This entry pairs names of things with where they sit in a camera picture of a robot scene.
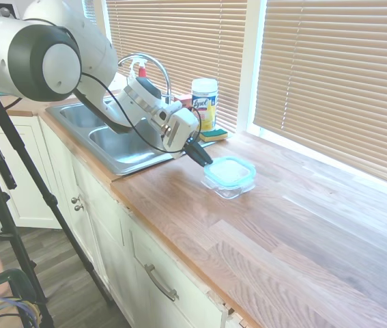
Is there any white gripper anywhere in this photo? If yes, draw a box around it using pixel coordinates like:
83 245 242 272
161 108 214 168

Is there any teal rimmed container lid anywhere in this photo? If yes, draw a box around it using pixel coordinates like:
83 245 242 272
202 155 257 189

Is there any clear glass food container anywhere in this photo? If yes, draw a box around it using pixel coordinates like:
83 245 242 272
201 172 257 201

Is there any yellow green sponge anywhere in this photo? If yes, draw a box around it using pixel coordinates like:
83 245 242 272
198 128 229 144

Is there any Lysol wipes canister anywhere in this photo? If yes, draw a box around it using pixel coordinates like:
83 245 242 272
190 77 219 133

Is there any orange cardboard box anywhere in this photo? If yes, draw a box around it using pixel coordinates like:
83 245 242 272
173 95 195 111

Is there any stainless steel double sink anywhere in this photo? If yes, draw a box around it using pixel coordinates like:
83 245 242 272
45 97 215 177

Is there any chrome gooseneck faucet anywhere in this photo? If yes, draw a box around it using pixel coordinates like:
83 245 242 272
117 52 174 105

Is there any clear spray bottle red nozzle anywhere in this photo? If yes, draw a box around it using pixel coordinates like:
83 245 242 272
127 57 149 85

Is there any narrow tan window blind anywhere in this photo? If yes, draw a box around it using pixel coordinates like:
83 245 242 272
105 0 248 133

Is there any white base cabinet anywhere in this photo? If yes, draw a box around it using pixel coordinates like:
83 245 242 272
0 114 238 328

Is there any wide tan window blind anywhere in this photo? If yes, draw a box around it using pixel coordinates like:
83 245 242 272
252 0 387 191

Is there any brushed metal drawer handle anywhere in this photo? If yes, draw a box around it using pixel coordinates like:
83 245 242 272
143 263 180 303

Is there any black camera tripod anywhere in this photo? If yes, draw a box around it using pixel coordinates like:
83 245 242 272
0 91 115 328

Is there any green metal frame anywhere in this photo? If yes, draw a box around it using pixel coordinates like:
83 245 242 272
0 268 34 328

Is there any coloured cable bundle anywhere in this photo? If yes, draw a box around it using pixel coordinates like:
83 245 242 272
0 296 43 328

